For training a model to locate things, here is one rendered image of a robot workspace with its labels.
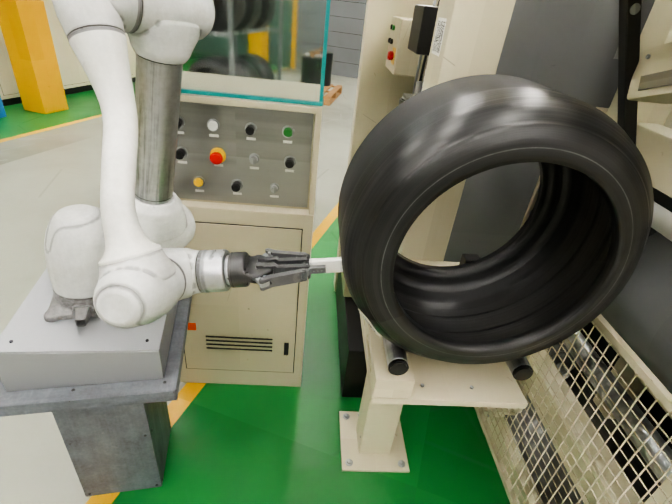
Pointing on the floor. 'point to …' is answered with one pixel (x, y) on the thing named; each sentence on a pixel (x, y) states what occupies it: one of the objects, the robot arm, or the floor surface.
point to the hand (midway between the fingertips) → (326, 265)
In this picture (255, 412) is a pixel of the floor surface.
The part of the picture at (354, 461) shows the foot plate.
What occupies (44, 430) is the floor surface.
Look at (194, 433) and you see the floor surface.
